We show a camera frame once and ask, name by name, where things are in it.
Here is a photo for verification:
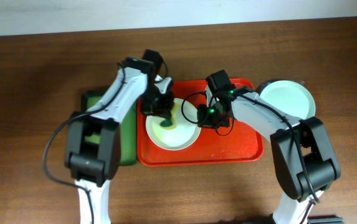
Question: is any yellow green scrub sponge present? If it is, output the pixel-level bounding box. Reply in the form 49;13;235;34
159;105;178;129

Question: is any cream round plate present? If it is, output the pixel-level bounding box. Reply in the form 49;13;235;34
145;98;201;151

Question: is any light green round plate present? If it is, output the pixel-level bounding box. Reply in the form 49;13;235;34
256;80;316;119

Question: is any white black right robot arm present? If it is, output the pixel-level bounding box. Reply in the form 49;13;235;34
198;86;341;223

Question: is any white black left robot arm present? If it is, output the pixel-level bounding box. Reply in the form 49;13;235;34
64;51;173;223

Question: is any red plastic tray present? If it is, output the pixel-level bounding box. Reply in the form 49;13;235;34
137;80;264;167

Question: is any dark green rectangular tray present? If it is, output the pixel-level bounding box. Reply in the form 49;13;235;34
80;88;137;166

